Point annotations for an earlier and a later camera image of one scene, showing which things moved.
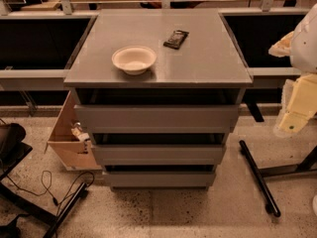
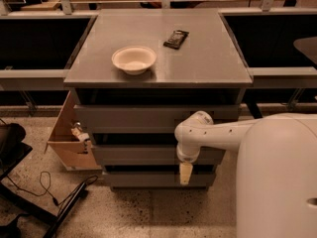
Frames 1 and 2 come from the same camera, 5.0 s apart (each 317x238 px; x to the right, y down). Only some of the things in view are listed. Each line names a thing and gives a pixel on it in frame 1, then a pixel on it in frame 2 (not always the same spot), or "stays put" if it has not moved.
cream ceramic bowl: (134, 59) stays put
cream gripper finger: (298, 105) to (185, 171)
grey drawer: (159, 154) stays put
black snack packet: (176, 39) stays put
